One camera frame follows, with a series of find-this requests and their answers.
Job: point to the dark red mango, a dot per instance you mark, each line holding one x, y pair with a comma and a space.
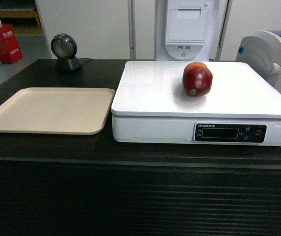
196, 79

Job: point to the white checkout scale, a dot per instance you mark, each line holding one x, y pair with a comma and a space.
151, 106

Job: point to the black slatted checkout counter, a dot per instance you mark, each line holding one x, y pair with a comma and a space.
65, 185

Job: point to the beige plastic tray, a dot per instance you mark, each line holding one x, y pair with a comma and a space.
70, 111

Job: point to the white receipt printer kiosk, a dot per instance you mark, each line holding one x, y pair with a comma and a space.
184, 29

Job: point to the black barcode scanner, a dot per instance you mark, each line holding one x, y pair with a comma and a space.
64, 47

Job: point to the white blue label printer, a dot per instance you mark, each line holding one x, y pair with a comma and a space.
262, 52

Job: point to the red fire equipment box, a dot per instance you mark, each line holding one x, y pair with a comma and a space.
10, 51

